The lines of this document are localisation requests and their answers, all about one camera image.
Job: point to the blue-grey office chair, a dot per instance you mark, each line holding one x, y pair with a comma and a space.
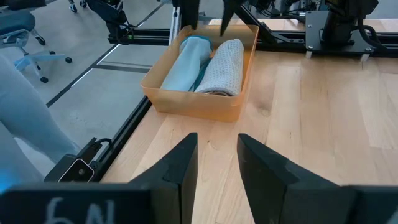
18, 21

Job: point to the grey waffle microfiber towel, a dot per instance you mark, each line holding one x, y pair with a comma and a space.
225, 68

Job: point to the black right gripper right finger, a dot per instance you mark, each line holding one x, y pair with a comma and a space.
295, 202

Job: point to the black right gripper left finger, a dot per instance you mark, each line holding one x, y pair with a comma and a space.
124, 202

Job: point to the orange plastic cup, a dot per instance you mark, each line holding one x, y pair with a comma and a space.
192, 105

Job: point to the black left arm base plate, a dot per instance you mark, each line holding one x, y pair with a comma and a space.
314, 31

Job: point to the teal microfiber towel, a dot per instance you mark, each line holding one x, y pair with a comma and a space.
186, 65

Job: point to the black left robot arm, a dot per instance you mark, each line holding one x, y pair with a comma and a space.
339, 21

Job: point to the black machine part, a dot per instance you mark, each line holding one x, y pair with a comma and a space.
109, 12

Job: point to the black aluminium table frame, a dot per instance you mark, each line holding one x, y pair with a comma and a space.
124, 137

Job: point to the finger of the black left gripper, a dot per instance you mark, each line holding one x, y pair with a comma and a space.
228, 7
190, 12

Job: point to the person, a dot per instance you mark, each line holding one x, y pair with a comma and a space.
28, 124

